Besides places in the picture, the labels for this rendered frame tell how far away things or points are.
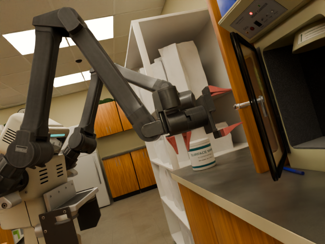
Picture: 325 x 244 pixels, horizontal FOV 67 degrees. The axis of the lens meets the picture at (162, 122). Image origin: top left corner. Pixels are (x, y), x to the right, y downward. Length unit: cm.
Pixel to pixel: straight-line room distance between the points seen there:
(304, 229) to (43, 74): 72
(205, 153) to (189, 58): 98
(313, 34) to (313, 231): 52
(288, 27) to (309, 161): 42
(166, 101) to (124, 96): 11
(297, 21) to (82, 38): 60
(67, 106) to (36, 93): 543
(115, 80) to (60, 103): 556
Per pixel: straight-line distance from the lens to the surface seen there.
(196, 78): 202
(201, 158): 130
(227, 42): 101
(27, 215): 99
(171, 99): 64
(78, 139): 112
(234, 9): 87
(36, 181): 91
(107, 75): 69
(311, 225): 58
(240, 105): 70
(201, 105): 68
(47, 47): 78
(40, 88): 76
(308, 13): 81
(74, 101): 618
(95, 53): 72
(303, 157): 94
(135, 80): 108
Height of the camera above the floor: 119
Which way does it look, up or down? 2 degrees up
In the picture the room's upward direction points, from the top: 16 degrees counter-clockwise
